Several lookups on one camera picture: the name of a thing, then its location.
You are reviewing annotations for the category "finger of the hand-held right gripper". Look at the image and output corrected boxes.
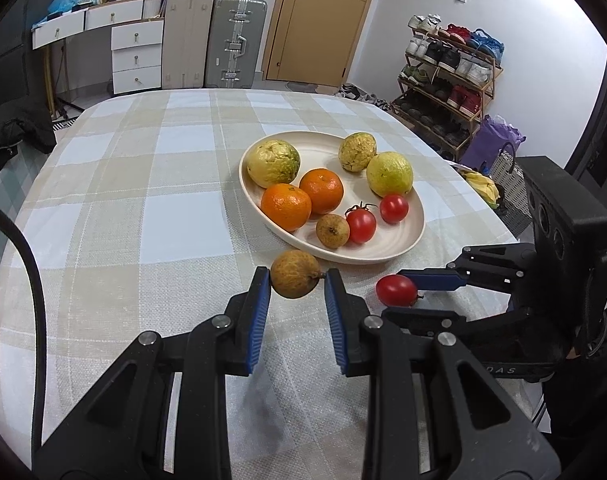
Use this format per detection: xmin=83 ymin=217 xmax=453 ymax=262
xmin=381 ymin=308 xmax=473 ymax=337
xmin=398 ymin=243 xmax=537 ymax=293

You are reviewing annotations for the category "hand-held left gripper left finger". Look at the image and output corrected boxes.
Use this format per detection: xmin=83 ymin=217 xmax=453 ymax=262
xmin=33 ymin=266 xmax=273 ymax=480

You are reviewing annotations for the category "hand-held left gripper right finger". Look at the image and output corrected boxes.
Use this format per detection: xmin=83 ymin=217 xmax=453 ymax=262
xmin=323 ymin=269 xmax=561 ymax=480

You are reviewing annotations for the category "oblong red tomato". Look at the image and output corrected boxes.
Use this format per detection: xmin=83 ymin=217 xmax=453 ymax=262
xmin=376 ymin=275 xmax=424 ymax=307

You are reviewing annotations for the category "cream round plate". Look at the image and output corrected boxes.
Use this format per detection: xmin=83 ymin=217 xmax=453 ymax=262
xmin=238 ymin=131 xmax=425 ymax=264

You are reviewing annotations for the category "brown longan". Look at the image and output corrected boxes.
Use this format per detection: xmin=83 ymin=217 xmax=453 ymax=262
xmin=270 ymin=250 xmax=329 ymax=299
xmin=316 ymin=213 xmax=351 ymax=249

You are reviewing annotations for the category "round red tomato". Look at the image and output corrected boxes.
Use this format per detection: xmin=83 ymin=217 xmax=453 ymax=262
xmin=379 ymin=194 xmax=409 ymax=225

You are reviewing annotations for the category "red tomato with stem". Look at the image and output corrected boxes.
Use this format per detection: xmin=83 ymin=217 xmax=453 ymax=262
xmin=344 ymin=201 xmax=378 ymax=245

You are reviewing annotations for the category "smooth yellow-green guava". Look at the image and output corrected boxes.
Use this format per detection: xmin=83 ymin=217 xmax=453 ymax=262
xmin=366 ymin=151 xmax=414 ymax=198

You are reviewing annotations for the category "orange mandarin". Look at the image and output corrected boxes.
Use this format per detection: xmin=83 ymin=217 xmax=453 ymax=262
xmin=260 ymin=183 xmax=313 ymax=232
xmin=299 ymin=168 xmax=345 ymax=216

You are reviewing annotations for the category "wrinkled yellow guava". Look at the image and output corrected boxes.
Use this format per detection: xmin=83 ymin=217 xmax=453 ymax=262
xmin=338 ymin=132 xmax=378 ymax=173

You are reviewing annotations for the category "large yellow-green guava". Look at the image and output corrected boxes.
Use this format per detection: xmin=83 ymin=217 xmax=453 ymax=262
xmin=246 ymin=139 xmax=301 ymax=187

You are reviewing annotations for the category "person's right forearm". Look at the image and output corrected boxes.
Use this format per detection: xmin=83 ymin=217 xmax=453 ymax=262
xmin=541 ymin=335 xmax=607 ymax=443

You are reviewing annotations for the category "grey woven basket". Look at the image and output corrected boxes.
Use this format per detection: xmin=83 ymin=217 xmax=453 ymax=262
xmin=491 ymin=142 xmax=540 ymax=238

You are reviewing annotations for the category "purple bag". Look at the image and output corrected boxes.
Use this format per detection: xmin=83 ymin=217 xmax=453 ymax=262
xmin=458 ymin=114 xmax=527 ymax=173

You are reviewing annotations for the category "wooden shoe rack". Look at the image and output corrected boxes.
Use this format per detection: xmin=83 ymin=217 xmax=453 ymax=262
xmin=391 ymin=15 xmax=504 ymax=161

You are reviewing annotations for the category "beige checked tablecloth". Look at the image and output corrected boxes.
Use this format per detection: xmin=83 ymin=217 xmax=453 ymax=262
xmin=0 ymin=87 xmax=547 ymax=480

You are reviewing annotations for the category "row of shoes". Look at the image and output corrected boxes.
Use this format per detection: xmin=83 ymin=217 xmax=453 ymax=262
xmin=396 ymin=14 xmax=505 ymax=146

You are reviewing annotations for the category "wooden door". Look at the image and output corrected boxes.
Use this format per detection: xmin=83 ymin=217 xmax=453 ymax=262
xmin=260 ymin=0 xmax=384 ymax=83

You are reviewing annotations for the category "silver suitcase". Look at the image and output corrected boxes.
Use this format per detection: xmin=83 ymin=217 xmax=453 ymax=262
xmin=204 ymin=0 xmax=268 ymax=90

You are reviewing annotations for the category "white drawer cabinet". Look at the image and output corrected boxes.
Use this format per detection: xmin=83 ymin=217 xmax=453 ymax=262
xmin=110 ymin=20 xmax=164 ymax=96

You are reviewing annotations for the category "beige suitcase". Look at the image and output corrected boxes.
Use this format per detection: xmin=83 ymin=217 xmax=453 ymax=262
xmin=162 ymin=0 xmax=215 ymax=92

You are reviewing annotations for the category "dark jacket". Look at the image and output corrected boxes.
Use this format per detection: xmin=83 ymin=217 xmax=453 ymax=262
xmin=0 ymin=102 xmax=57 ymax=171

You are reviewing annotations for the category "white desk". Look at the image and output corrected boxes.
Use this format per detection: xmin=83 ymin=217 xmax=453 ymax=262
xmin=32 ymin=0 xmax=165 ymax=51

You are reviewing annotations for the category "black cable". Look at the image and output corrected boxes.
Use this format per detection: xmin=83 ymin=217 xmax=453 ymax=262
xmin=0 ymin=202 xmax=46 ymax=461

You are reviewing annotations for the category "yellow hose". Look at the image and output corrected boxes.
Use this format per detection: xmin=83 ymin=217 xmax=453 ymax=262
xmin=42 ymin=45 xmax=58 ymax=122

